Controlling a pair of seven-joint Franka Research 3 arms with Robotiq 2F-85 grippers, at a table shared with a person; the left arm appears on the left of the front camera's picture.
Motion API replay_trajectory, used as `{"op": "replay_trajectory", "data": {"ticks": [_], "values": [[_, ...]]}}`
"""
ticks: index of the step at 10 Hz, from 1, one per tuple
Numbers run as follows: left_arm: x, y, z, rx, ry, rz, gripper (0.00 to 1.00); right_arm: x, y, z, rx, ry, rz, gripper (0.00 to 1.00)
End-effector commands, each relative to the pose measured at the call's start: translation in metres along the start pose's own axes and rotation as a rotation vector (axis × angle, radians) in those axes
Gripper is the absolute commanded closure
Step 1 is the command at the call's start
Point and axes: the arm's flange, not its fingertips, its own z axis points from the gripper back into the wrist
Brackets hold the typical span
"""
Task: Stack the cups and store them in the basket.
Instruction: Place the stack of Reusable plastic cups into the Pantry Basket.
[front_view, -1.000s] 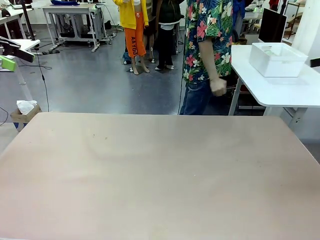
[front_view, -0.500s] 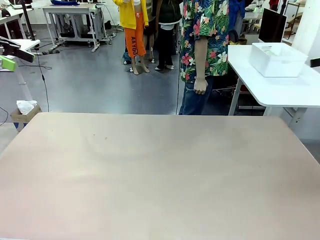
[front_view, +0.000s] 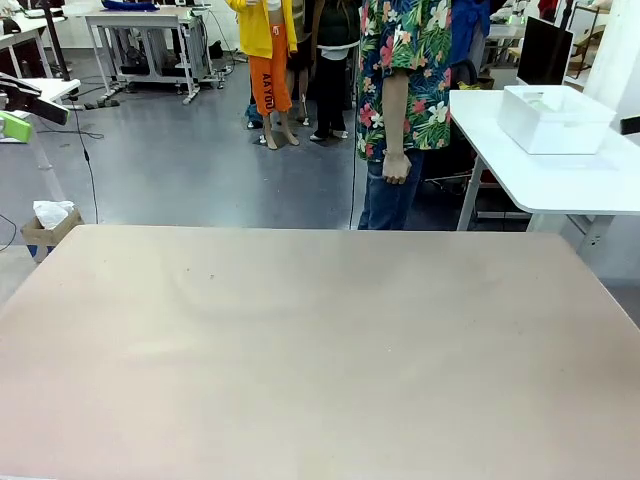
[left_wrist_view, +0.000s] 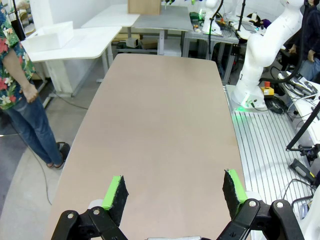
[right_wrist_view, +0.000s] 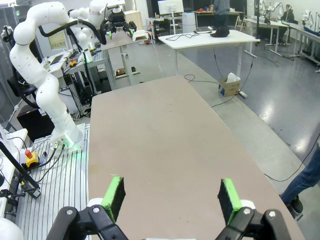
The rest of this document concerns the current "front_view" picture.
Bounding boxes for person in floral shirt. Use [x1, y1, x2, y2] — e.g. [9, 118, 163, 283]
[357, 0, 454, 164]

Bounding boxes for blue cloth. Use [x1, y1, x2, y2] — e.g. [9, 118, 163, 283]
[102, 0, 159, 11]

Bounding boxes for person in blue jeans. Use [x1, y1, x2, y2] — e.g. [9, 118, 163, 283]
[357, 149, 426, 231]

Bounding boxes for white side table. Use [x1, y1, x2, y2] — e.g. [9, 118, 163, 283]
[448, 88, 640, 274]

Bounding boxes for wooden chair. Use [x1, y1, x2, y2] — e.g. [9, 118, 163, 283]
[569, 4, 606, 79]

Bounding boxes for person in blue jacket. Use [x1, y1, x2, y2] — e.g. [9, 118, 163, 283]
[449, 0, 494, 86]

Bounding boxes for person's right forearm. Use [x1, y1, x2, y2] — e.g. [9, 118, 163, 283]
[382, 67, 411, 156]

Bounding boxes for crumpled white paper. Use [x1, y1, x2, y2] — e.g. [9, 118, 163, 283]
[32, 199, 76, 230]

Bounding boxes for mannequin yellow jacket orange shorts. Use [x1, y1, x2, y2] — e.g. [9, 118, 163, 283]
[224, 0, 301, 151]

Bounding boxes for white office desk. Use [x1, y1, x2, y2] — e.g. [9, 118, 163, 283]
[83, 7, 211, 105]

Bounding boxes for black computer monitor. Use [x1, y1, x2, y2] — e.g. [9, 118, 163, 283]
[516, 15, 575, 87]

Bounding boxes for person's right hand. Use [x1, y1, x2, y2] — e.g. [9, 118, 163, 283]
[382, 151, 413, 185]

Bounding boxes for thin black floor cable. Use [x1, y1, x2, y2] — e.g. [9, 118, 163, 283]
[69, 94, 101, 224]

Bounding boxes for cardboard box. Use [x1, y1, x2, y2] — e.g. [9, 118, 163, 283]
[20, 207, 85, 264]

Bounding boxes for white plastic basket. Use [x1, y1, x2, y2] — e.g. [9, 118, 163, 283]
[497, 84, 617, 155]

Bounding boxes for black pole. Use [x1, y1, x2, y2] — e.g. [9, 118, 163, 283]
[37, 0, 72, 82]

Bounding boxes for small white table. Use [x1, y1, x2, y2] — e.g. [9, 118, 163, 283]
[0, 77, 82, 171]

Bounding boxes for mannequin in black clothes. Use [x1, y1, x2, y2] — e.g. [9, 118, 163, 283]
[299, 0, 362, 142]

